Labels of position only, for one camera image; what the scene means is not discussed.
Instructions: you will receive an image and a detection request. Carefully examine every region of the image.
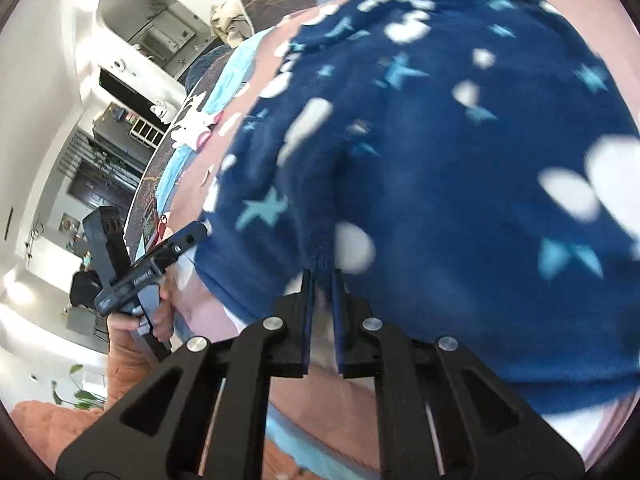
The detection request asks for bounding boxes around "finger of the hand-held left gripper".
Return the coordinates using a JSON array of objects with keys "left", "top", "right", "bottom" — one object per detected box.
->
[{"left": 132, "top": 221, "right": 209, "bottom": 281}]

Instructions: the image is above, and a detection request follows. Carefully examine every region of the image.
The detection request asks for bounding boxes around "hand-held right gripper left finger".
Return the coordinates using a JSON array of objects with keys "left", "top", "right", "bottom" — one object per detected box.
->
[{"left": 55, "top": 269, "right": 314, "bottom": 480}]

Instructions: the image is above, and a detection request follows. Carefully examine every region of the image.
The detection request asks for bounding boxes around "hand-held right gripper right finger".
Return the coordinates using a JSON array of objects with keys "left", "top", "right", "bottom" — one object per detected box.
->
[{"left": 333, "top": 269, "right": 587, "bottom": 480}]

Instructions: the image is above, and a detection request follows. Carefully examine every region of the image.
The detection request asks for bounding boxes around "navy star-print fleece garment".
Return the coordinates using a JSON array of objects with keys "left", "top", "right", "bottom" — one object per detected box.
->
[{"left": 192, "top": 0, "right": 640, "bottom": 416}]

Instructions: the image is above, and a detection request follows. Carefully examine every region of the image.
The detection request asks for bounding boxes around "person's left hand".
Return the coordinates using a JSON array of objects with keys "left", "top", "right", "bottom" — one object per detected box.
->
[{"left": 106, "top": 272, "right": 177, "bottom": 356}]

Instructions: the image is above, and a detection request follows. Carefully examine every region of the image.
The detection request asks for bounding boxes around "pink dotted deer blanket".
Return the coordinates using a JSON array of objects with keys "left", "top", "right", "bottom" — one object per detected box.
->
[{"left": 150, "top": 0, "right": 640, "bottom": 480}]

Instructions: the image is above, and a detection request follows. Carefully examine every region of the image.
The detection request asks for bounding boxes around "green potted plant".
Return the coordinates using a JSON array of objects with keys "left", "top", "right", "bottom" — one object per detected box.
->
[{"left": 50, "top": 364, "right": 107, "bottom": 411}]

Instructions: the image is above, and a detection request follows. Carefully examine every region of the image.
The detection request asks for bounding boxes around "black television screen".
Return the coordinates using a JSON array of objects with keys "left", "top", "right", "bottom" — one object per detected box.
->
[{"left": 98, "top": 66, "right": 187, "bottom": 117}]

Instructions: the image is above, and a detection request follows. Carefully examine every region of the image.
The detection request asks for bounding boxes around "light blue blanket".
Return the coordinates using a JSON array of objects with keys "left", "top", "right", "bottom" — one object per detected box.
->
[{"left": 150, "top": 29, "right": 273, "bottom": 241}]

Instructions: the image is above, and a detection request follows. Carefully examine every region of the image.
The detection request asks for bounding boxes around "beige crumpled cloth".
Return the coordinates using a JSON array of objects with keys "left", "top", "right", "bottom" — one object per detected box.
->
[{"left": 209, "top": 0, "right": 257, "bottom": 50}]

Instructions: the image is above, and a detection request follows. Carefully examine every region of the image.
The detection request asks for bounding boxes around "arched wall mirror niche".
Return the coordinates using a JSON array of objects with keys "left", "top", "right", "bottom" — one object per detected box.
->
[{"left": 96, "top": 0, "right": 212, "bottom": 70}]

